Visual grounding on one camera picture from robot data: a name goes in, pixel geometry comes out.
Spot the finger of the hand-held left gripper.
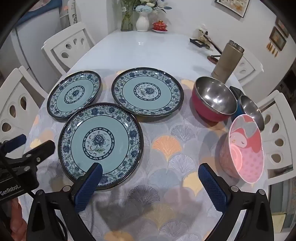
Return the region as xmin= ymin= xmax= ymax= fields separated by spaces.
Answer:
xmin=0 ymin=134 xmax=26 ymax=152
xmin=13 ymin=140 xmax=56 ymax=173

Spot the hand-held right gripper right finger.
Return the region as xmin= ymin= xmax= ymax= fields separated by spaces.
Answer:
xmin=198 ymin=163 xmax=278 ymax=241

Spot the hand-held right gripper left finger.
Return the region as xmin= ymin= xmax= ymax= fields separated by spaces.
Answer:
xmin=27 ymin=163 xmax=103 ymax=241

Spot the blue floral ceramic plate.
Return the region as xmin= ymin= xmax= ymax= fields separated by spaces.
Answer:
xmin=47 ymin=70 xmax=102 ymax=119
xmin=111 ymin=68 xmax=184 ymax=118
xmin=58 ymin=103 xmax=144 ymax=191

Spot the pink cartoon bowl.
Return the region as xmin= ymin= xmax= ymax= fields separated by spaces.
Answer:
xmin=218 ymin=114 xmax=265 ymax=184

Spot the person's left hand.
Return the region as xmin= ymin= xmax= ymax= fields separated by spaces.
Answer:
xmin=8 ymin=199 xmax=28 ymax=241

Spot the white dining chair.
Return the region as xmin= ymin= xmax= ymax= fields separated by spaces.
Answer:
xmin=0 ymin=66 xmax=49 ymax=149
xmin=232 ymin=50 xmax=264 ymax=87
xmin=255 ymin=90 xmax=296 ymax=184
xmin=42 ymin=22 xmax=96 ymax=75

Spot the fan pattern tablecloth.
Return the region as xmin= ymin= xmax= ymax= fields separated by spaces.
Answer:
xmin=23 ymin=70 xmax=269 ymax=241

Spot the red steel bowl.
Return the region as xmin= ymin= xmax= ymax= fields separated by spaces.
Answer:
xmin=191 ymin=76 xmax=238 ymax=122

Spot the blue steel bowl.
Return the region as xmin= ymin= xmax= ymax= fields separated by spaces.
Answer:
xmin=231 ymin=95 xmax=265 ymax=131

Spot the white refrigerator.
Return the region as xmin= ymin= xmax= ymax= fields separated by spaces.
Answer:
xmin=5 ymin=0 xmax=67 ymax=81

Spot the beige thermos bottle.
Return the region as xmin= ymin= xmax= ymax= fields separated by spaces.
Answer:
xmin=211 ymin=40 xmax=245 ymax=84

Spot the blue cloth cover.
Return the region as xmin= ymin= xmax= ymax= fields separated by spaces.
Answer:
xmin=16 ymin=0 xmax=57 ymax=26

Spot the black holder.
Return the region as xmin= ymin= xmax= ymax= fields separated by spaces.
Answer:
xmin=190 ymin=38 xmax=207 ymax=48

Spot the white figurine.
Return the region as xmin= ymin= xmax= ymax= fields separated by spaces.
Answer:
xmin=195 ymin=24 xmax=210 ymax=43

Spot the glass vase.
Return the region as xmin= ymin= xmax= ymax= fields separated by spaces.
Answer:
xmin=120 ymin=7 xmax=134 ymax=32

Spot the small framed picture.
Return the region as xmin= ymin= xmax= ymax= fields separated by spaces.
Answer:
xmin=275 ymin=17 xmax=290 ymax=37
xmin=269 ymin=27 xmax=287 ymax=51

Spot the white ceramic vase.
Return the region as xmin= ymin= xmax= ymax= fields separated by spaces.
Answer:
xmin=136 ymin=10 xmax=149 ymax=32

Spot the red lidded teacup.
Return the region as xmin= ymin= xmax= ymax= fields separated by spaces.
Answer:
xmin=152 ymin=20 xmax=168 ymax=33

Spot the flower bouquet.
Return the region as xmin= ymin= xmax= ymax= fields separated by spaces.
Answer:
xmin=120 ymin=0 xmax=173 ymax=15

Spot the large framed picture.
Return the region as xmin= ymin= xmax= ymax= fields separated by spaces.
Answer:
xmin=215 ymin=0 xmax=251 ymax=18

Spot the black cable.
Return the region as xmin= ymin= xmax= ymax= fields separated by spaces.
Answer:
xmin=55 ymin=214 xmax=68 ymax=233

